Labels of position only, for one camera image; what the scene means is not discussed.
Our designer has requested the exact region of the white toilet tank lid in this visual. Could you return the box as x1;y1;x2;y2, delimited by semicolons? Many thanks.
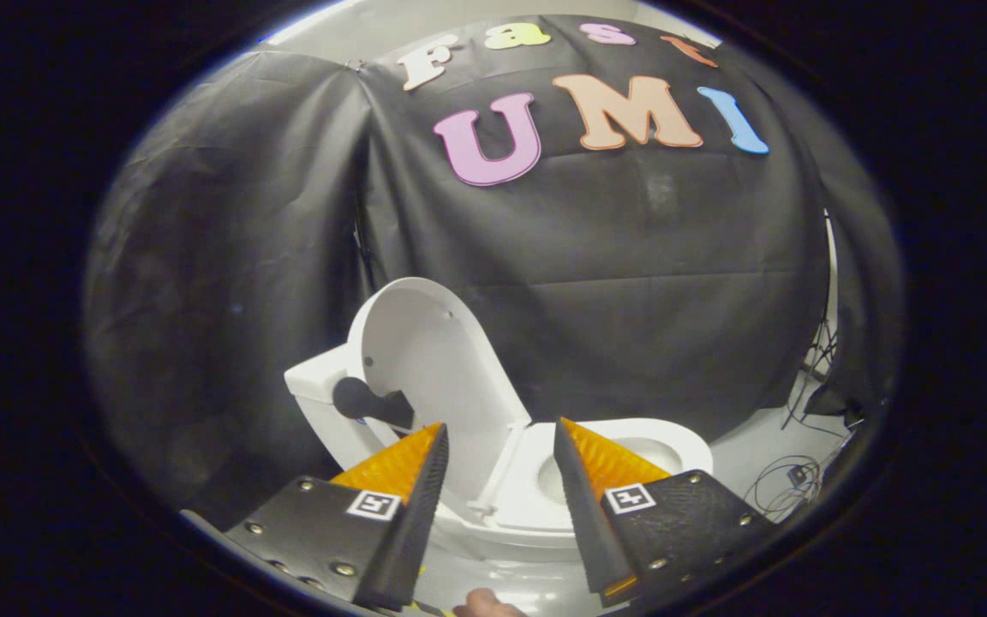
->
284;343;353;405

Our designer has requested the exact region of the white toilet seat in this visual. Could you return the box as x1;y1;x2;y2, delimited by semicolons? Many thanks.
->
493;418;715;549

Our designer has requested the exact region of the black backdrop cloth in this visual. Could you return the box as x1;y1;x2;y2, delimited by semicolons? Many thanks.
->
82;15;901;515

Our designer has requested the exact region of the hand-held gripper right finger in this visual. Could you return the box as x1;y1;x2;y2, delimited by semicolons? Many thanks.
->
553;417;777;608

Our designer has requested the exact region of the black round lid pull tab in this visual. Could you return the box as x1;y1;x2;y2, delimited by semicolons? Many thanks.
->
332;377;416;431

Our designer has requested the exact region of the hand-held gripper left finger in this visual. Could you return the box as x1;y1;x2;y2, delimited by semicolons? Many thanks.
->
226;422;450;611

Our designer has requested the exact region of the white toilet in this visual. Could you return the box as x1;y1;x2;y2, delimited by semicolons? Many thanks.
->
284;343;715;562

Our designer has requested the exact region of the tangle of floor cables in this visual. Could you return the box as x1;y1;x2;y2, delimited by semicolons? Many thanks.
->
746;454;828;519

